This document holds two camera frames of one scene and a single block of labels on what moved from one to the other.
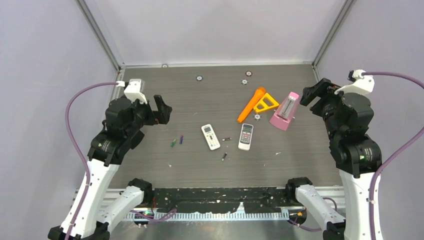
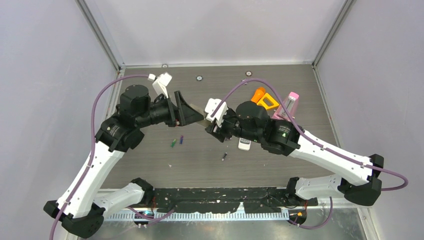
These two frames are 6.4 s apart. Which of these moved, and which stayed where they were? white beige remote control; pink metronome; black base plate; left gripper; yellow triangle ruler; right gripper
Moved: left gripper; white beige remote control; right gripper
Stayed: pink metronome; yellow triangle ruler; black base plate
